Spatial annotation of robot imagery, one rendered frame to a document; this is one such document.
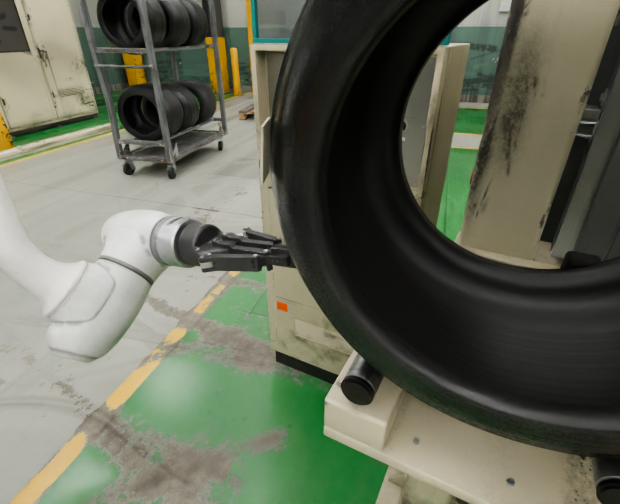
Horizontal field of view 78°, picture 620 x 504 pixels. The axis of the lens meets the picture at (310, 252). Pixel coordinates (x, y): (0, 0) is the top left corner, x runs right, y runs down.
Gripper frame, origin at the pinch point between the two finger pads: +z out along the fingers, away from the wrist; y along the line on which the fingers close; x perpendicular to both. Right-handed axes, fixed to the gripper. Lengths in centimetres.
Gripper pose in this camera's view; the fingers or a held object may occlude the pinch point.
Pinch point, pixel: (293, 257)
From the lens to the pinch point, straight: 57.1
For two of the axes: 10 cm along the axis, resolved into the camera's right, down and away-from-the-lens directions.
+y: 4.6, -4.4, 7.7
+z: 8.8, 1.1, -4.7
